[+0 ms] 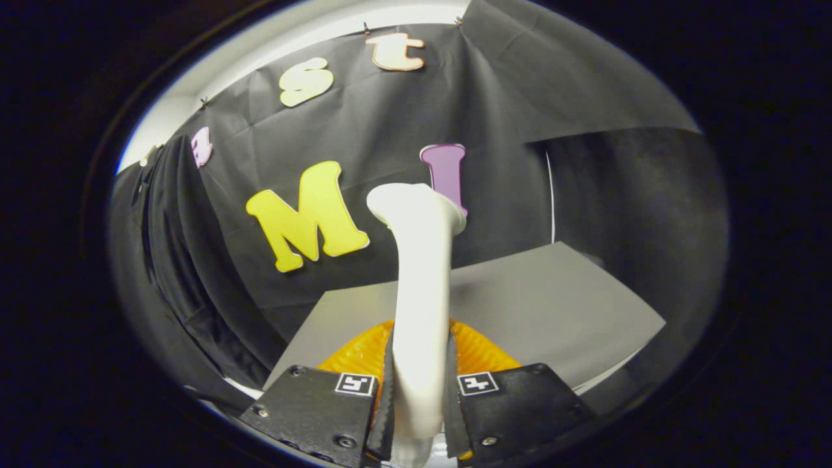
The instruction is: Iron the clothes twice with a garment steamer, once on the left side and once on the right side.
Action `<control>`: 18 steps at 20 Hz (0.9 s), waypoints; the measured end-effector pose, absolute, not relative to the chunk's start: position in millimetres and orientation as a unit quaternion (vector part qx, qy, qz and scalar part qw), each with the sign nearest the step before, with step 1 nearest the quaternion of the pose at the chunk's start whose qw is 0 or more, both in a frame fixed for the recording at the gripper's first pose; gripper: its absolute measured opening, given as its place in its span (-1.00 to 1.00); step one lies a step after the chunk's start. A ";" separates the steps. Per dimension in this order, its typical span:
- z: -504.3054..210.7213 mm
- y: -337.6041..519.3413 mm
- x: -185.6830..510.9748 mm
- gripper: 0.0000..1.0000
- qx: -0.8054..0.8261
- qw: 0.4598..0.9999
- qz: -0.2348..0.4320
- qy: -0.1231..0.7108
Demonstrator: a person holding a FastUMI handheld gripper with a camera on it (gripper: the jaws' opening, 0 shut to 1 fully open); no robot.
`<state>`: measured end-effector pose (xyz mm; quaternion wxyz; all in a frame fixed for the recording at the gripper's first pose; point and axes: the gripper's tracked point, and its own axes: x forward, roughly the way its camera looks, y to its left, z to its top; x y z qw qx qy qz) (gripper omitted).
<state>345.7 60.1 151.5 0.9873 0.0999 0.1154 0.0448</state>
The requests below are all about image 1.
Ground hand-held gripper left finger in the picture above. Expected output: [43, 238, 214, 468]
[239, 318, 397, 468]

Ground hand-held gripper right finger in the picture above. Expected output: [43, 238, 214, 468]
[445, 318, 595, 465]

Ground black backdrop cloth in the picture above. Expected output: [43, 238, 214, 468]
[110, 0, 729, 423]

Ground thin white cable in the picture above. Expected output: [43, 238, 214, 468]
[546, 151, 557, 244]

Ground grey cabinet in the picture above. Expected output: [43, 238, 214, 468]
[263, 242, 667, 394]

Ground black suit jacket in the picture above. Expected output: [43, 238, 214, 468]
[133, 135, 290, 394]

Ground white garment steamer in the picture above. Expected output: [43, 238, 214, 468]
[366, 183, 467, 468]

